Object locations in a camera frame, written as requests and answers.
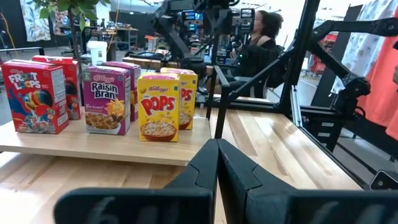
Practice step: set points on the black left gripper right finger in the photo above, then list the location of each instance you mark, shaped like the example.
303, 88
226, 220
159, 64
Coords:
264, 205

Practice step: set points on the white plastic bucket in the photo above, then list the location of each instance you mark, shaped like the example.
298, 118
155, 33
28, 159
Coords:
97, 53

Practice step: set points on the person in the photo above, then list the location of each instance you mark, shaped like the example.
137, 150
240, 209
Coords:
261, 59

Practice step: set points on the floral patterned cloth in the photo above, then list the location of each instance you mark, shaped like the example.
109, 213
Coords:
35, 21
363, 37

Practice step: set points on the wooden background table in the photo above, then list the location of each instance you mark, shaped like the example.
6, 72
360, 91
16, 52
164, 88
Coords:
124, 34

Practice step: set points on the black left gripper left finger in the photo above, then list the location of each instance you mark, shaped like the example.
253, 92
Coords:
186, 202

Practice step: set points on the red Froot Loops cereal box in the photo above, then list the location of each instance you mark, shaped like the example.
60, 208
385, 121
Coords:
34, 96
73, 84

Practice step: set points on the green potted plant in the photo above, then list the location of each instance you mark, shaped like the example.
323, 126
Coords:
84, 11

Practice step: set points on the orange hanging cloth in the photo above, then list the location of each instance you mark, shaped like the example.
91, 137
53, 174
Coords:
382, 77

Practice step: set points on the purple Raisin Bran cereal box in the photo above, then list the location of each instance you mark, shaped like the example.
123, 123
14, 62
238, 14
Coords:
105, 99
134, 81

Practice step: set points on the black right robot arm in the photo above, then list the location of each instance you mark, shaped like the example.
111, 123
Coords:
174, 37

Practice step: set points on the wooden shelf with black frame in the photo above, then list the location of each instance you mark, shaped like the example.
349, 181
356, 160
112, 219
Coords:
109, 146

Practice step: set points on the yellow Corn Pops cereal box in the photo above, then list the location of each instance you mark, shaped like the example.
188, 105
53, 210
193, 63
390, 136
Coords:
188, 96
158, 105

